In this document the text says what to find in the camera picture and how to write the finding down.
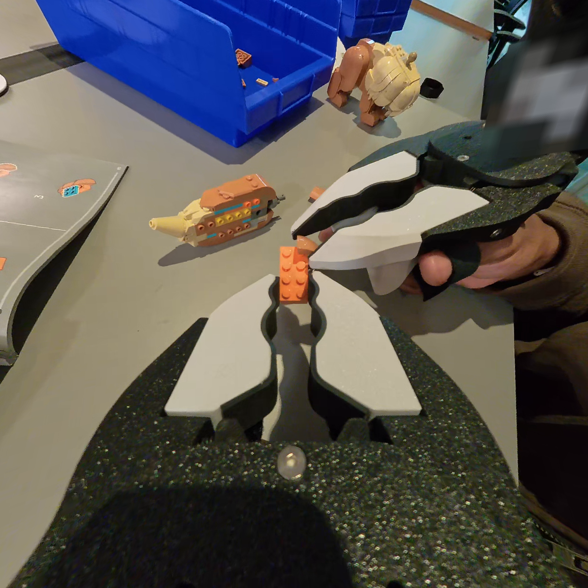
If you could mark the stack of blue bins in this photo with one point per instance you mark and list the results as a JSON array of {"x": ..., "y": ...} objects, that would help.
[{"x": 372, "y": 23}]

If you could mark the grey open instruction booklet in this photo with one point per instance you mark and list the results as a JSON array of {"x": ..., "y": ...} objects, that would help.
[{"x": 46, "y": 206}]

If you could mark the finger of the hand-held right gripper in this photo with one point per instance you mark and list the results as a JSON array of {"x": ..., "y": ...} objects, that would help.
[
  {"x": 381, "y": 243},
  {"x": 363, "y": 179}
]

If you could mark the grey desk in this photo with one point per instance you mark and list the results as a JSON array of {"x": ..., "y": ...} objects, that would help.
[{"x": 138, "y": 298}]

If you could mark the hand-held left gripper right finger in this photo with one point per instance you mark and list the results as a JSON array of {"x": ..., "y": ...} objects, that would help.
[{"x": 363, "y": 363}]

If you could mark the pile of brown bricks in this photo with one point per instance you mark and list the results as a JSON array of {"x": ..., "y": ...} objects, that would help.
[{"x": 243, "y": 57}]

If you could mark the blue plastic bin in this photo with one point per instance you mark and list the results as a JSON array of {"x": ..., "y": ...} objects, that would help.
[{"x": 138, "y": 69}]

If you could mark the orange brick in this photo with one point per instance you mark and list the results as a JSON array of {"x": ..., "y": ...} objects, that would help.
[{"x": 294, "y": 280}]

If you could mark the person's right hand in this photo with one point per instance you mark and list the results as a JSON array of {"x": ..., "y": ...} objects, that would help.
[{"x": 514, "y": 252}]

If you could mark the brown tan brick-built model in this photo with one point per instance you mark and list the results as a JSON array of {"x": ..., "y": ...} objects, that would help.
[{"x": 229, "y": 211}]

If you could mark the brown tan brick-built animal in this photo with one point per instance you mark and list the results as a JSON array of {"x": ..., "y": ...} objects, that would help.
[{"x": 390, "y": 87}]

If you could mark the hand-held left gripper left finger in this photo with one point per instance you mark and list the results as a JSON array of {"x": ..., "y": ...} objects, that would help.
[{"x": 225, "y": 363}]

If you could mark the person's right forearm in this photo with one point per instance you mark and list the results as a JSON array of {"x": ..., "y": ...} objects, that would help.
[{"x": 569, "y": 257}]

